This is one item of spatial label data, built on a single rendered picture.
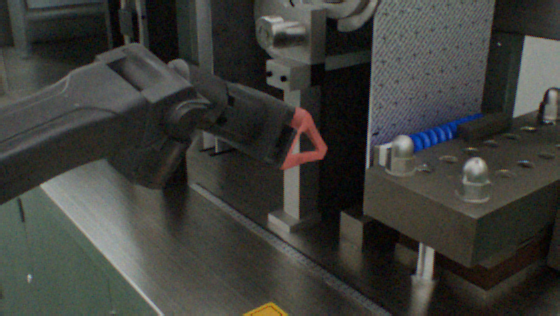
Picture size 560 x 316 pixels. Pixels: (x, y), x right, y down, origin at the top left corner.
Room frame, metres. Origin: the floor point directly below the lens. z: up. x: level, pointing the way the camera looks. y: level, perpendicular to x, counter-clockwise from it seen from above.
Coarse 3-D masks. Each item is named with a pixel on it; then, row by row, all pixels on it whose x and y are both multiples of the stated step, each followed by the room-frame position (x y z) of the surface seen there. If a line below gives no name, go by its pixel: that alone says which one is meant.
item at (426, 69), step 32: (384, 32) 0.73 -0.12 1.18; (416, 32) 0.77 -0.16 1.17; (448, 32) 0.81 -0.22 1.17; (480, 32) 0.86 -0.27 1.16; (384, 64) 0.74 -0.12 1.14; (416, 64) 0.77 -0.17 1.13; (448, 64) 0.82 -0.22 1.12; (480, 64) 0.86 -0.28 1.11; (384, 96) 0.74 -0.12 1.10; (416, 96) 0.78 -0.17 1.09; (448, 96) 0.82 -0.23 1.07; (480, 96) 0.87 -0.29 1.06; (384, 128) 0.74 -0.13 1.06; (416, 128) 0.78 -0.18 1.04
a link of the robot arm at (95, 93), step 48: (144, 48) 0.52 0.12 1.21; (48, 96) 0.43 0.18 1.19; (96, 96) 0.44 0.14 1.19; (144, 96) 0.46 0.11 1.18; (192, 96) 0.51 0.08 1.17; (0, 144) 0.37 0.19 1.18; (48, 144) 0.39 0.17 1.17; (96, 144) 0.43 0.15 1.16; (144, 144) 0.48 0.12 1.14; (0, 192) 0.37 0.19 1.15
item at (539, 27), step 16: (496, 0) 0.97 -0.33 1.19; (512, 0) 0.94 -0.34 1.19; (528, 0) 0.92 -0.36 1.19; (544, 0) 0.90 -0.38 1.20; (496, 16) 0.96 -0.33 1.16; (512, 16) 0.94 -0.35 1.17; (528, 16) 0.92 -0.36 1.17; (544, 16) 0.90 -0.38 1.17; (512, 32) 0.94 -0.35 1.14; (528, 32) 0.92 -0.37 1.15; (544, 32) 0.90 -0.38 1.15
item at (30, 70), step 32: (0, 0) 1.44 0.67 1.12; (32, 0) 1.48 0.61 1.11; (64, 0) 1.53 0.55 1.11; (96, 0) 1.58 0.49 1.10; (0, 32) 1.43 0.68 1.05; (32, 32) 1.47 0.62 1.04; (64, 32) 1.52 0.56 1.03; (96, 32) 1.57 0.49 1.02; (32, 64) 1.47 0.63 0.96; (64, 64) 1.51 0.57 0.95
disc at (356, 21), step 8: (368, 0) 0.73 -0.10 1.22; (376, 0) 0.72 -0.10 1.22; (368, 8) 0.73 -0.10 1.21; (376, 8) 0.72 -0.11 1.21; (352, 16) 0.75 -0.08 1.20; (360, 16) 0.74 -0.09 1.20; (368, 16) 0.73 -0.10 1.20; (328, 24) 0.79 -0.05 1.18; (336, 24) 0.77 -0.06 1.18; (344, 24) 0.76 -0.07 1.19; (352, 24) 0.75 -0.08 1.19; (360, 24) 0.74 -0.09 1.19
